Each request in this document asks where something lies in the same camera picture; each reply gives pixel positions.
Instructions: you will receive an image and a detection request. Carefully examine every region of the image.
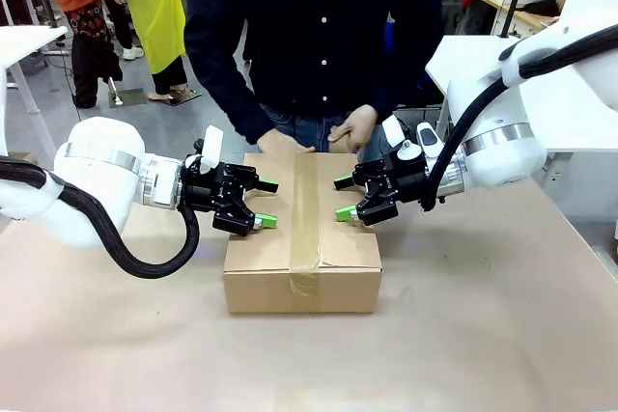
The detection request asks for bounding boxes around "person torso dark buttoned shirt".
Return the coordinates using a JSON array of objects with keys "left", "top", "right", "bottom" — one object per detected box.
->
[{"left": 183, "top": 0, "right": 444, "bottom": 162}]

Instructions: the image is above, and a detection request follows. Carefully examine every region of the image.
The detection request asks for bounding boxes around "person's left forearm dark sleeve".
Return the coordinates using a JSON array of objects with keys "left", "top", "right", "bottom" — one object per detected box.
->
[{"left": 364, "top": 15, "right": 444, "bottom": 120}]

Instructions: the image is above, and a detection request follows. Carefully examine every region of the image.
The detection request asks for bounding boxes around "person's left hand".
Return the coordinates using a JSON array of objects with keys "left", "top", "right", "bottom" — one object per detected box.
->
[{"left": 327, "top": 103, "right": 380, "bottom": 155}]

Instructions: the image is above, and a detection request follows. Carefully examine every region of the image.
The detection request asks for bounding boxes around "bystander in orange jacket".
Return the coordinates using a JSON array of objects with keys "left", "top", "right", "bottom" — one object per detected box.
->
[{"left": 33, "top": 0, "right": 126, "bottom": 110}]

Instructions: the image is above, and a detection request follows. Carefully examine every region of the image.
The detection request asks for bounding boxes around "person's right forearm dark sleeve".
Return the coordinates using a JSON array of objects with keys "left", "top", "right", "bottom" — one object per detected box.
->
[{"left": 183, "top": 11, "right": 276, "bottom": 146}]

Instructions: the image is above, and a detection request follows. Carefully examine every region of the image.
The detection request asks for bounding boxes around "cardboard shipping box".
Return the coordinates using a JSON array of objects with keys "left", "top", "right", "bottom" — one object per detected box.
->
[{"left": 221, "top": 151, "right": 384, "bottom": 316}]

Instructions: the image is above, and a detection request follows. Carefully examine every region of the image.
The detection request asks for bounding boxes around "person's right hand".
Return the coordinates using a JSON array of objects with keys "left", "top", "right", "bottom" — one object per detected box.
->
[{"left": 256, "top": 128, "right": 318, "bottom": 155}]

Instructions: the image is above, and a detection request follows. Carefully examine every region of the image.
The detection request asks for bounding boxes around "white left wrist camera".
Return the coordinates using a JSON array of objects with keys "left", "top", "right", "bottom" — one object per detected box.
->
[{"left": 199, "top": 124, "right": 225, "bottom": 176}]

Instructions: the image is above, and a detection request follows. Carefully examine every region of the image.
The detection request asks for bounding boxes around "bystander in yellow apron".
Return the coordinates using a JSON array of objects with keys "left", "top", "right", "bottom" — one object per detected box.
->
[{"left": 108, "top": 0, "right": 190, "bottom": 103}]

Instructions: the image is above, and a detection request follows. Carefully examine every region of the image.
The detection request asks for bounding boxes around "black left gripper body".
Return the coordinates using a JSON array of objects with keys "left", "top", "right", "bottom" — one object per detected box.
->
[{"left": 181, "top": 139, "right": 242, "bottom": 214}]

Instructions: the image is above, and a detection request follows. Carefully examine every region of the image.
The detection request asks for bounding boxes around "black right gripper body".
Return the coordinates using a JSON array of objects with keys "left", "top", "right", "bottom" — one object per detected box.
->
[{"left": 379, "top": 147, "right": 435, "bottom": 208}]

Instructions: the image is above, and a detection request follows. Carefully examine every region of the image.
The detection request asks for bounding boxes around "clear packing tape strip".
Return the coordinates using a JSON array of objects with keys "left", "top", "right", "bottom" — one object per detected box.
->
[{"left": 287, "top": 151, "right": 324, "bottom": 315}]

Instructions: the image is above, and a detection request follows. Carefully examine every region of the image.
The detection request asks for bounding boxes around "wooden desk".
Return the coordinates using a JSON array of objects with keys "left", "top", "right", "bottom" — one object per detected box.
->
[{"left": 481, "top": 0, "right": 556, "bottom": 39}]

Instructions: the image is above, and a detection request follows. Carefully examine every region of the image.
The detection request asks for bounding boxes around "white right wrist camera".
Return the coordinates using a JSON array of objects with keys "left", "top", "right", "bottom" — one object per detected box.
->
[{"left": 382, "top": 115, "right": 441, "bottom": 149}]

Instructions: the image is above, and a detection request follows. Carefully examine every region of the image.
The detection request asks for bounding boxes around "black bag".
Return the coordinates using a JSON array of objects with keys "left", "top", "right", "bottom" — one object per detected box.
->
[{"left": 522, "top": 0, "right": 562, "bottom": 17}]

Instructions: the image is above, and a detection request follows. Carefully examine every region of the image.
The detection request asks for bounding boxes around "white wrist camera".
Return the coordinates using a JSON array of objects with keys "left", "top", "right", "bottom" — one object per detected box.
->
[
  {"left": 382, "top": 115, "right": 441, "bottom": 149},
  {"left": 199, "top": 124, "right": 225, "bottom": 176}
]

